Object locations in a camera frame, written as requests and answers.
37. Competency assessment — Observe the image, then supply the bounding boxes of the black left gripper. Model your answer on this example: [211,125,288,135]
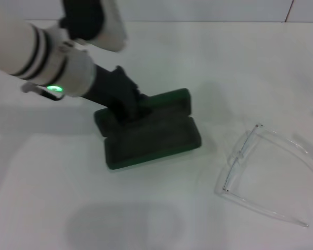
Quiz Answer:
[82,65,153,123]

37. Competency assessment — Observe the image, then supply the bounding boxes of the green glasses case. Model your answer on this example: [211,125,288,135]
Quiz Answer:
[93,87,202,171]

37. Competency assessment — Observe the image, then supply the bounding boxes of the clear white glasses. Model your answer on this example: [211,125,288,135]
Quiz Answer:
[214,123,313,228]

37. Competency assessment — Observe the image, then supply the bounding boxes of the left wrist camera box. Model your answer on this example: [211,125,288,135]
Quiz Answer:
[59,0,128,52]

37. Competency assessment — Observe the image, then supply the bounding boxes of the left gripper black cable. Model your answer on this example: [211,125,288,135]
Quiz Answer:
[20,82,66,102]

